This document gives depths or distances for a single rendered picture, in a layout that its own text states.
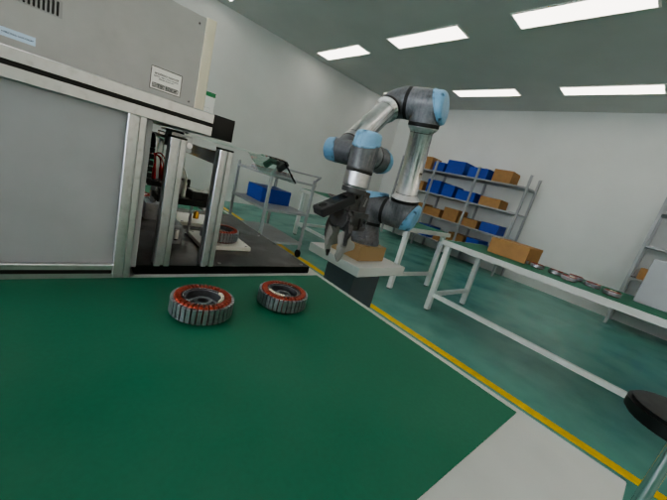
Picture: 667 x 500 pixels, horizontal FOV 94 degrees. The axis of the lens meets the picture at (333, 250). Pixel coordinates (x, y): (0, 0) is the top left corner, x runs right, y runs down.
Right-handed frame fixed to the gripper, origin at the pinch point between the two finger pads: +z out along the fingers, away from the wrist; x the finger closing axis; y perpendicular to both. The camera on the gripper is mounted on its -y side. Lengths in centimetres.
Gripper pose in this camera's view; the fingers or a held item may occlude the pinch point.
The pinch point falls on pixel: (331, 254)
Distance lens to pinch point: 90.4
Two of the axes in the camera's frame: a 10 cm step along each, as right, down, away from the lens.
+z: -2.6, 9.4, 2.3
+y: 7.5, 0.4, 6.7
